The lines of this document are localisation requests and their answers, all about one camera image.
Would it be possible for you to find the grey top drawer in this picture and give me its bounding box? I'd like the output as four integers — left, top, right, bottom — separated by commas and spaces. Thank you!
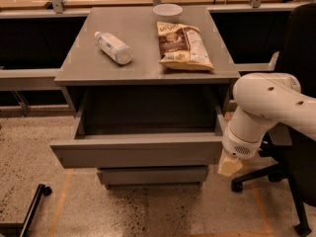
50, 85, 223, 169

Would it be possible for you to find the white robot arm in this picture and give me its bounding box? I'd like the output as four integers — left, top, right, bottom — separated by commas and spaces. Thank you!
218, 73, 316, 177

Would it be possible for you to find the grey drawer cabinet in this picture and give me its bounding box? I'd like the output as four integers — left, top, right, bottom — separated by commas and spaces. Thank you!
55, 7, 239, 187

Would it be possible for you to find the black office chair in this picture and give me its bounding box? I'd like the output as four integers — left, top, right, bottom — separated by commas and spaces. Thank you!
231, 3, 316, 237

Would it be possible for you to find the brown snack bag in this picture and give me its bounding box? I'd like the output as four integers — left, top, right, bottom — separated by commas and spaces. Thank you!
157, 22, 213, 71

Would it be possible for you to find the white plastic bottle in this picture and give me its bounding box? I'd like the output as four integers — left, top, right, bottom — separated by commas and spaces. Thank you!
95, 32, 132, 65

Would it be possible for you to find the white round bowl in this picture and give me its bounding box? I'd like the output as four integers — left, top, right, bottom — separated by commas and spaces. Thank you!
153, 4, 183, 23

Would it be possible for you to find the black metal floor frame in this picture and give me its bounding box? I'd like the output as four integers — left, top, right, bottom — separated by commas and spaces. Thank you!
0, 184, 52, 237

